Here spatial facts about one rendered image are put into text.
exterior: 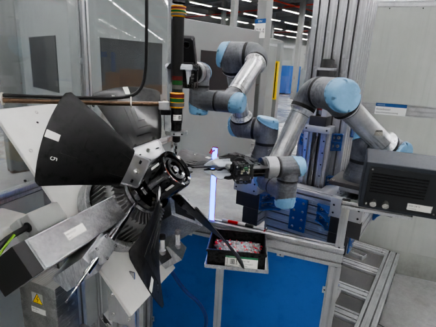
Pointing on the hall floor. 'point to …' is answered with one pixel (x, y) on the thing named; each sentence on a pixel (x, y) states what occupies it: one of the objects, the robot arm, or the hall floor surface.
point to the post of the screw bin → (218, 298)
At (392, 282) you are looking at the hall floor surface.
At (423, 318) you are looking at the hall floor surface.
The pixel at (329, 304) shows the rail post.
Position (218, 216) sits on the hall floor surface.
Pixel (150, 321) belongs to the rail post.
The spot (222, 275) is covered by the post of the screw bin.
